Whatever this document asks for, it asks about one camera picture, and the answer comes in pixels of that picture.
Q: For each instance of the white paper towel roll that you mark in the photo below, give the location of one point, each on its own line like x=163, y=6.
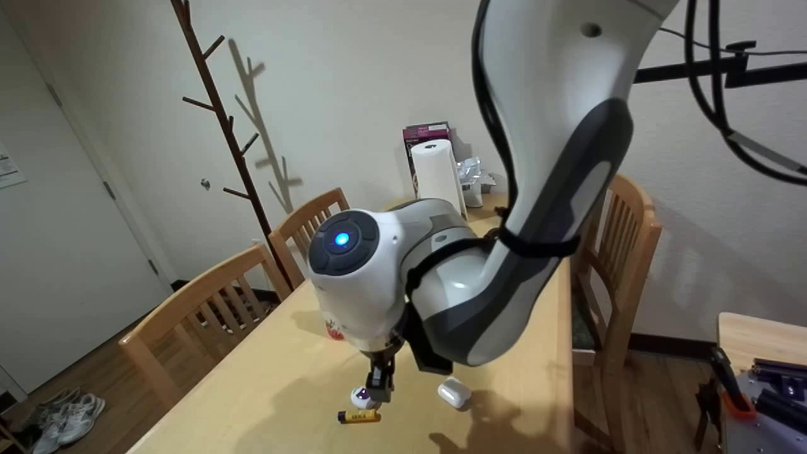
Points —
x=437, y=177

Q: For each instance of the orange black clamp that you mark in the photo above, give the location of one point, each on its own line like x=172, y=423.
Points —
x=728, y=394

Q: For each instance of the wooden side cart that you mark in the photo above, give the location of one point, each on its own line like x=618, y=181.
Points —
x=766, y=344

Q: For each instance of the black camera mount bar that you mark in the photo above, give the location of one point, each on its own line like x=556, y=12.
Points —
x=706, y=69

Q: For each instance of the white door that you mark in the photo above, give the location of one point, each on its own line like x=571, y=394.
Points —
x=60, y=253

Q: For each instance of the gold chapstick tube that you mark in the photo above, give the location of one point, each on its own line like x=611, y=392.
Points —
x=358, y=418

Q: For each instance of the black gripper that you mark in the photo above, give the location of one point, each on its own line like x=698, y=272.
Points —
x=381, y=361

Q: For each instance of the purple cardboard box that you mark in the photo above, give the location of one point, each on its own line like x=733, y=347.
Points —
x=428, y=132

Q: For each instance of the wooden slat chair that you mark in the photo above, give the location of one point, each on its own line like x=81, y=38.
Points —
x=626, y=279
x=192, y=320

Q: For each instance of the wooden chair back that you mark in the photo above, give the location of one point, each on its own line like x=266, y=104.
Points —
x=317, y=224

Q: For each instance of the brown tree coat rack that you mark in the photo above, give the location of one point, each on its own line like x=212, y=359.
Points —
x=220, y=110

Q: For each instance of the white sneaker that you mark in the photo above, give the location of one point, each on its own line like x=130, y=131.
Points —
x=78, y=418
x=46, y=437

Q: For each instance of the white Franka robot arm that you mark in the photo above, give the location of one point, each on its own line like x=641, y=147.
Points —
x=546, y=127

